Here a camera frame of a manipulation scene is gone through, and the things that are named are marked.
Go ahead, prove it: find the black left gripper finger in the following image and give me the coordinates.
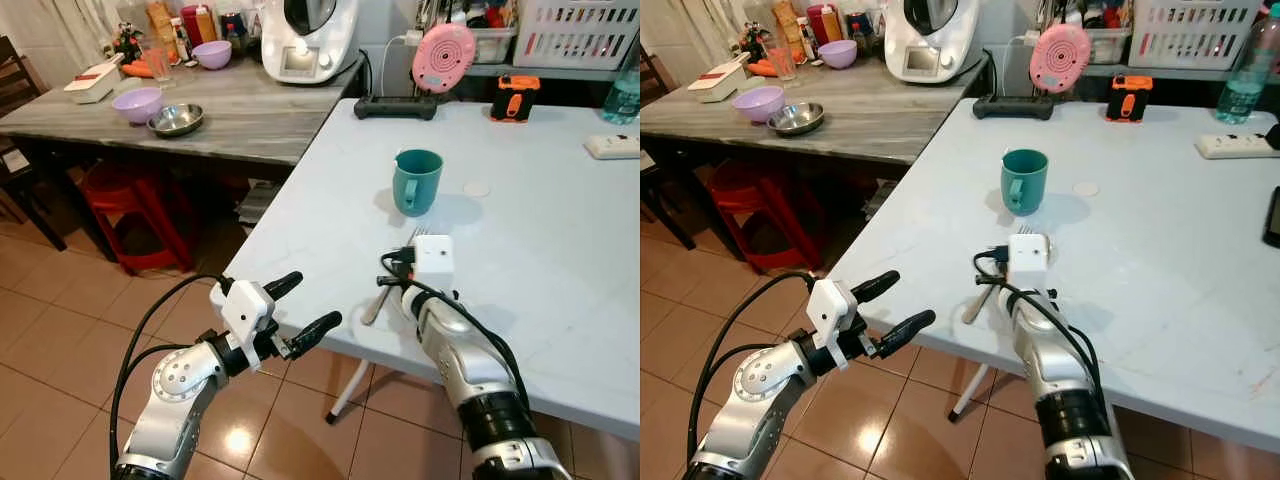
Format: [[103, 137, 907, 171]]
[[852, 270, 901, 305], [262, 271, 304, 302], [288, 311, 343, 354], [878, 309, 938, 360]]

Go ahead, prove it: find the white folding table leg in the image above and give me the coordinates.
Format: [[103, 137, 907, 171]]
[[325, 358, 373, 425], [948, 362, 991, 422]]

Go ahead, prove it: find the teal ceramic mug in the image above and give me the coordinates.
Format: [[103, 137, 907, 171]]
[[1001, 149, 1050, 217], [392, 149, 444, 218]]

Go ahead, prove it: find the red plastic stool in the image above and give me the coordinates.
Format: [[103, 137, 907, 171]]
[[80, 160, 201, 276], [708, 160, 827, 276]]

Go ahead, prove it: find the black flat base tray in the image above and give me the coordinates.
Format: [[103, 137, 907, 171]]
[[353, 93, 438, 121], [973, 93, 1054, 121]]

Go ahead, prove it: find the grey wooden side table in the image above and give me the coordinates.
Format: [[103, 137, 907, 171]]
[[0, 55, 367, 251], [640, 55, 989, 251]]

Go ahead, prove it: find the stainless steel bowl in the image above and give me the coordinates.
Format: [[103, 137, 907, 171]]
[[768, 102, 827, 138], [148, 103, 206, 138]]

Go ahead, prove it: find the orange and black device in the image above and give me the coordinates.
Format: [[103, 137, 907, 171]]
[[490, 75, 542, 123], [1106, 75, 1154, 123]]

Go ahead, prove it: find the pink round fan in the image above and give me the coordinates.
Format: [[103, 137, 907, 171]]
[[1030, 23, 1093, 95], [412, 23, 477, 95]]

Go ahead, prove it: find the large purple plastic bowl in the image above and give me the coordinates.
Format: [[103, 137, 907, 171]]
[[112, 87, 165, 125], [732, 86, 787, 124]]

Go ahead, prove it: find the white kitchen cooking machine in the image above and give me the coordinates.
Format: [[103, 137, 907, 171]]
[[884, 0, 981, 86], [261, 0, 361, 86]]

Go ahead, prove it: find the small purple plastic bowl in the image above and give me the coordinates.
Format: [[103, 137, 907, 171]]
[[818, 40, 859, 70], [192, 40, 233, 70]]

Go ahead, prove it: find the clear plastic storage box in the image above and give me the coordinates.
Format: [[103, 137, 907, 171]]
[[470, 27, 516, 66], [1088, 27, 1132, 66]]

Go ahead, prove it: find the clear drinking glass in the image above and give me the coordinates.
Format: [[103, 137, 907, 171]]
[[768, 42, 799, 83], [140, 40, 173, 86]]

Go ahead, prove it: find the white power strip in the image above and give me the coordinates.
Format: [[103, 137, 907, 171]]
[[584, 135, 641, 161], [1196, 132, 1277, 160]]

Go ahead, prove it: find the white box with red stripe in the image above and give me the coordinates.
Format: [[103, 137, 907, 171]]
[[64, 55, 126, 104], [688, 55, 751, 104]]

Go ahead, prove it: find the clear plastic water bottle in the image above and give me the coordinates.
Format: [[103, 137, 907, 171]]
[[603, 45, 641, 126], [1216, 5, 1280, 126]]

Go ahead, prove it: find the white plastic lattice basket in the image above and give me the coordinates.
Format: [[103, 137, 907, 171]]
[[512, 0, 641, 71], [1130, 0, 1263, 71]]

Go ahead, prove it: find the dark wooden chair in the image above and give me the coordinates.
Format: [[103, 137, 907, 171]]
[[640, 45, 674, 111], [0, 35, 47, 116]]

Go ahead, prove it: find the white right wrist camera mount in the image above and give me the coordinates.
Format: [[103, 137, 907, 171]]
[[410, 235, 455, 287], [1007, 233, 1050, 292]]

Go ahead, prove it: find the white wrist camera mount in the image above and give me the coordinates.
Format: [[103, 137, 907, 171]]
[[806, 278, 857, 349], [1007, 233, 1050, 292], [210, 279, 276, 347], [410, 235, 455, 287]]

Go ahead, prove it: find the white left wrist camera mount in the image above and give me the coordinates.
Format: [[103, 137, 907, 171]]
[[806, 278, 857, 349], [210, 279, 276, 347]]

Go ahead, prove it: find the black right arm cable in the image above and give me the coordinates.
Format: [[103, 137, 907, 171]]
[[380, 252, 531, 413], [975, 250, 1105, 401]]

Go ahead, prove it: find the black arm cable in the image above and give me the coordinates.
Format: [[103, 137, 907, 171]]
[[108, 274, 233, 471], [380, 252, 531, 413], [686, 270, 816, 466], [975, 250, 1105, 401]]

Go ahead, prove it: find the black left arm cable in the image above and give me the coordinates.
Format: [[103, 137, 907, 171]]
[[686, 270, 816, 466], [108, 274, 233, 471]]

